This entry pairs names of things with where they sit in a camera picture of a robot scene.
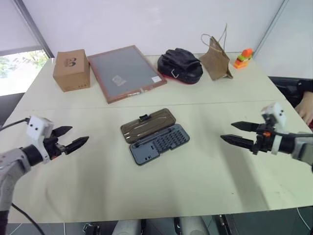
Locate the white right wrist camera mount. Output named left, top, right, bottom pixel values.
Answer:
left=260, top=102, right=287, bottom=155

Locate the brown cardboard box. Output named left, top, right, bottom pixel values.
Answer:
left=53, top=49, right=91, bottom=93

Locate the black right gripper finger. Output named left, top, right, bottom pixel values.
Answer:
left=220, top=134, right=257, bottom=150
left=230, top=120, right=260, bottom=133

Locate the grey rounded shape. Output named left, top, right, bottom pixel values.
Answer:
left=179, top=216, right=209, bottom=235
left=113, top=219, right=143, bottom=235

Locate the brown paper bag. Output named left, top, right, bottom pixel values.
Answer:
left=199, top=23, right=234, bottom=81

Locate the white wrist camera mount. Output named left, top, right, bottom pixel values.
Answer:
left=25, top=116, right=55, bottom=165
left=260, top=102, right=287, bottom=155

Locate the black bag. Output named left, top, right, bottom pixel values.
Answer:
left=156, top=47, right=204, bottom=85

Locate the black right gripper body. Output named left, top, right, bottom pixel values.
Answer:
left=251, top=123, right=274, bottom=155

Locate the grey wall post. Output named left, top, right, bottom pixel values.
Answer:
left=253, top=0, right=292, bottom=60

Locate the dark window frame bar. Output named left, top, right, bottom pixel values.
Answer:
left=13, top=0, right=55, bottom=59

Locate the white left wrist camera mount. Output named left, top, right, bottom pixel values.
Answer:
left=25, top=116, right=55, bottom=165

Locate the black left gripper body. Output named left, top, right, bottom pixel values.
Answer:
left=43, top=133, right=68, bottom=162

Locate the black person sleeve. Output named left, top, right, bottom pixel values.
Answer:
left=267, top=76, right=313, bottom=109

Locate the orange green toy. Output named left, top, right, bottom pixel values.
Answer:
left=232, top=47, right=254, bottom=70

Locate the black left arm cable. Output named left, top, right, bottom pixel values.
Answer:
left=0, top=117, right=31, bottom=131

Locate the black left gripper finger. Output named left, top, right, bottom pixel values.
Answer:
left=65, top=136, right=90, bottom=155
left=52, top=125, right=74, bottom=139

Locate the wooden framed grey board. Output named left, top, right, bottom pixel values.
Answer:
left=87, top=45, right=168, bottom=105

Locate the bare person hand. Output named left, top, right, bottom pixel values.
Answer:
left=294, top=91, right=313, bottom=124

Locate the grey tool case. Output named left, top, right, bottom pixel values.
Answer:
left=120, top=108, right=191, bottom=167

